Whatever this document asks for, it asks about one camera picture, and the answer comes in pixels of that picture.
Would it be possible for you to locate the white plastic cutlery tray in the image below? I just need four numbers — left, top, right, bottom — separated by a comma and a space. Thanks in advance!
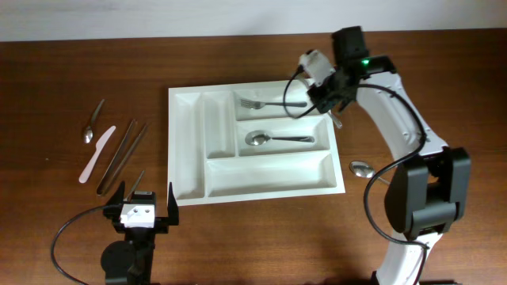
167, 81, 345, 206

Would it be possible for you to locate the black camera cable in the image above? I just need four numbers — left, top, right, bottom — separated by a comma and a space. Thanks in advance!
50, 203, 120, 285
282, 65, 430, 285

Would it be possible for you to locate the small metal teaspoon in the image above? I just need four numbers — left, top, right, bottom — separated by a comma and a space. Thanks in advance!
82, 99, 105, 144

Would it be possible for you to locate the metal fork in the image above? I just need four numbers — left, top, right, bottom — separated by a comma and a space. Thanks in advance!
239, 99, 307, 109
302, 77, 343, 130

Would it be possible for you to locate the small metal rod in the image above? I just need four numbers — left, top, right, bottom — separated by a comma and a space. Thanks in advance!
124, 169, 146, 200

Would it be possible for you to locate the black left camera cable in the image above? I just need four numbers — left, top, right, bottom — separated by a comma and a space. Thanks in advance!
50, 203, 120, 285

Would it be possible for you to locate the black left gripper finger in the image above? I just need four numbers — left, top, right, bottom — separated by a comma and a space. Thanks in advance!
167, 183, 179, 226
106, 181, 125, 205

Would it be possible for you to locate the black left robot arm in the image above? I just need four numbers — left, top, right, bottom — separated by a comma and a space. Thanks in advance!
101, 182, 179, 284

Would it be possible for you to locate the black right camera cable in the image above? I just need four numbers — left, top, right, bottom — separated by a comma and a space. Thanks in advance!
282, 65, 430, 285

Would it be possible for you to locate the large metal spoon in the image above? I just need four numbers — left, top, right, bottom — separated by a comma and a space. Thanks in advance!
349, 161, 376, 179
245, 131, 314, 146

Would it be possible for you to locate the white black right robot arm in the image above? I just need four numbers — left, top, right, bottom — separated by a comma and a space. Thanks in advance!
298, 26, 471, 284

